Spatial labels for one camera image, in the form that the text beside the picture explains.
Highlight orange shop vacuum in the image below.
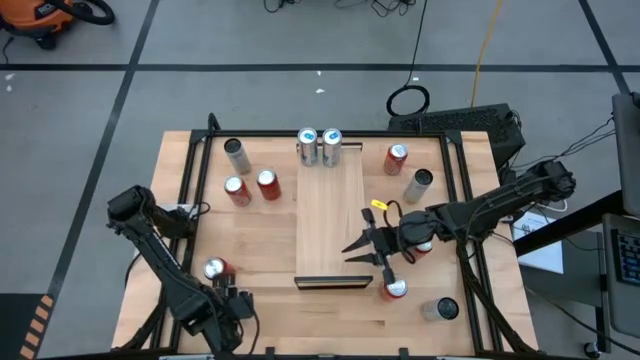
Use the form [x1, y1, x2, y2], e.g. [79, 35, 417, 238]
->
[0, 0, 116, 50]

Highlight white slim can black lid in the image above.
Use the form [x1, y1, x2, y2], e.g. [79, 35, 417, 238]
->
[419, 296, 460, 323]
[402, 168, 435, 205]
[223, 137, 253, 176]

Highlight black frame wooden shelf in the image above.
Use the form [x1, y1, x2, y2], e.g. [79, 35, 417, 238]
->
[293, 142, 375, 291]

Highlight black desk bar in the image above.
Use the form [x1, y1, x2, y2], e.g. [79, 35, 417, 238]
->
[513, 189, 626, 257]

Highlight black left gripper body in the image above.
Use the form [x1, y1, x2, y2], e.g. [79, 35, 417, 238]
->
[214, 288, 256, 324]

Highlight grey monitor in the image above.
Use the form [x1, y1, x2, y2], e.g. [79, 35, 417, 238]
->
[611, 92, 640, 204]

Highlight red Fanta soda can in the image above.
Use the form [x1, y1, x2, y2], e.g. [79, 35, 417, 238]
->
[223, 175, 253, 208]
[380, 278, 409, 303]

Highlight thick yellow cable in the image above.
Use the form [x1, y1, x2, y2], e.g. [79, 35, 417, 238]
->
[469, 0, 504, 109]

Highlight grey keyboard console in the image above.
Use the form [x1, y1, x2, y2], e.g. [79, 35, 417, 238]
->
[601, 212, 640, 339]

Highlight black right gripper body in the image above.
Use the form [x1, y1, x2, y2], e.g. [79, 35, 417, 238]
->
[362, 208, 404, 286]

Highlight red Coca-Cola can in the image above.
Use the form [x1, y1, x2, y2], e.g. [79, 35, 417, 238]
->
[256, 169, 282, 202]

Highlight black metal table frame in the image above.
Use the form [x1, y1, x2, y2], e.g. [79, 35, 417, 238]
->
[112, 112, 540, 360]

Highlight black coiled floor cable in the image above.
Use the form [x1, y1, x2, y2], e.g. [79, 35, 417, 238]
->
[385, 0, 431, 118]

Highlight silver blue energy drink can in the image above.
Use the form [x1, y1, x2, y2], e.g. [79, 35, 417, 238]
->
[321, 127, 344, 168]
[297, 127, 320, 168]

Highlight white paper sheet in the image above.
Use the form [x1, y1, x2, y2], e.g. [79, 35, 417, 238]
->
[512, 209, 565, 275]

